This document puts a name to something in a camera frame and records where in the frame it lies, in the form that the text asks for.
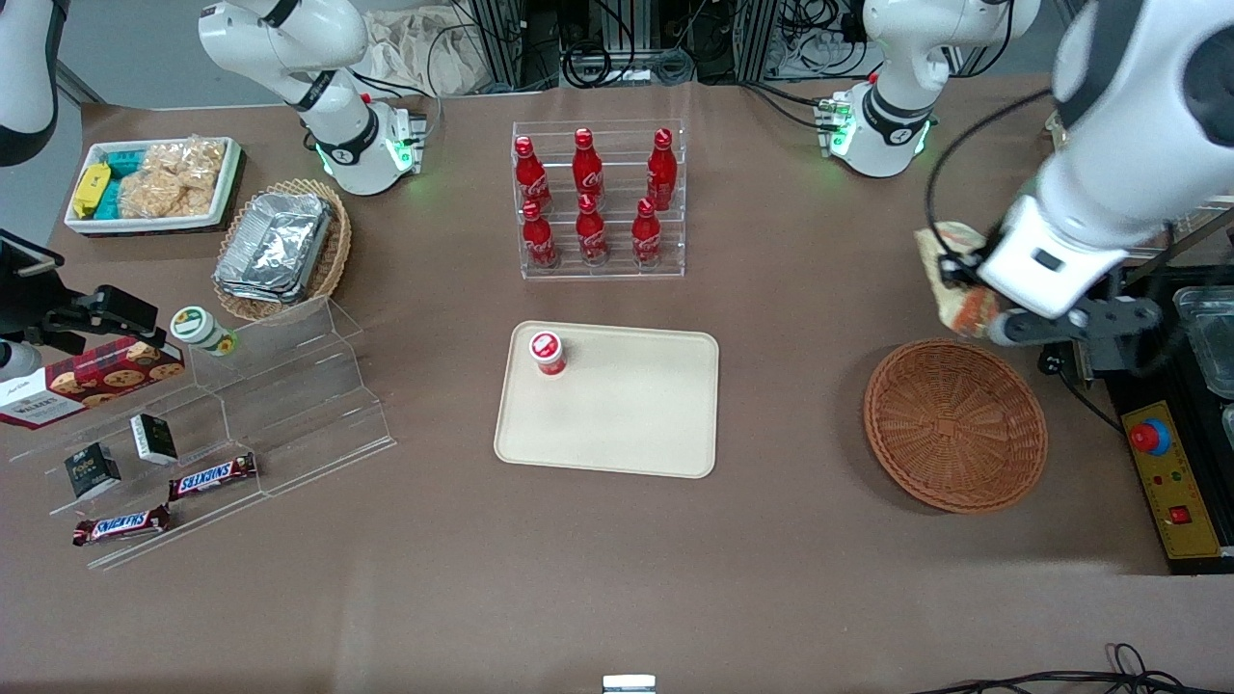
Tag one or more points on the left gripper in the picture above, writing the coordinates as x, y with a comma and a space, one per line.
956, 271

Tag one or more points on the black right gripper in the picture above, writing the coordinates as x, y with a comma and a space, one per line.
60, 318

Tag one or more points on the triangle sandwich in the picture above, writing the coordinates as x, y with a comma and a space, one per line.
950, 299

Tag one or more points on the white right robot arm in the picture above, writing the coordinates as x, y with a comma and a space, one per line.
337, 135

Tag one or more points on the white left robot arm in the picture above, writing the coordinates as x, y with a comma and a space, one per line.
1138, 116

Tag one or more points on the round brown wicker basket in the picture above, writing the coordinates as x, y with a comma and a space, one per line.
954, 429

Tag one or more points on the oval tan wicker basket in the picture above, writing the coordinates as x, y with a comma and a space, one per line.
337, 251

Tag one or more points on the cream plastic tray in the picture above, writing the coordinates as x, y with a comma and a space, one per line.
627, 414

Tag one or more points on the red tartan cookie box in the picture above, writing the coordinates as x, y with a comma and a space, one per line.
87, 381

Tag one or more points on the green lid yogurt cup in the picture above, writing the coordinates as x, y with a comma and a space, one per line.
198, 328

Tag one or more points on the yellow snack packet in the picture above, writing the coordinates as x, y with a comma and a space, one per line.
90, 188

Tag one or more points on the small black box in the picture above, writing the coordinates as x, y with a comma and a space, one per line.
93, 470
154, 439

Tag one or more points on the teal snack packet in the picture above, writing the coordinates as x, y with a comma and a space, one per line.
120, 169

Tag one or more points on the rice cracker snack bag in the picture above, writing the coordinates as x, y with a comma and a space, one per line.
174, 178

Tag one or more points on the white plastic crate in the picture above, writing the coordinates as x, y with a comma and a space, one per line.
227, 178

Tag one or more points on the lidded silver foil container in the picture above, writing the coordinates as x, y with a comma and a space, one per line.
275, 246

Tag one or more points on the snickers chocolate bar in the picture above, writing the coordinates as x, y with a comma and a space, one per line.
120, 525
212, 477

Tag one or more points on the clear acrylic tiered shelf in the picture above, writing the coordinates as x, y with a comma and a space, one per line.
289, 405

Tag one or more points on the black machine yellow control panel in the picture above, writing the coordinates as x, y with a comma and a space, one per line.
1181, 482

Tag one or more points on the red cola bottle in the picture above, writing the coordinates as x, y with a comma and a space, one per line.
539, 236
647, 236
531, 173
586, 164
591, 231
661, 169

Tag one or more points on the clear acrylic bottle rack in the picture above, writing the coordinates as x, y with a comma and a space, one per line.
617, 265

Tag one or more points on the beige crumpled cloth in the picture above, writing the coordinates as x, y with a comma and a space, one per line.
424, 53

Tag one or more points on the red lid white cup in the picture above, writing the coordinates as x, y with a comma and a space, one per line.
548, 352

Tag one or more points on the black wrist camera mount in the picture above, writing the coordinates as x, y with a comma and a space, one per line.
1109, 318

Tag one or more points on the aluminium frame post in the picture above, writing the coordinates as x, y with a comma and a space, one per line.
501, 39
757, 39

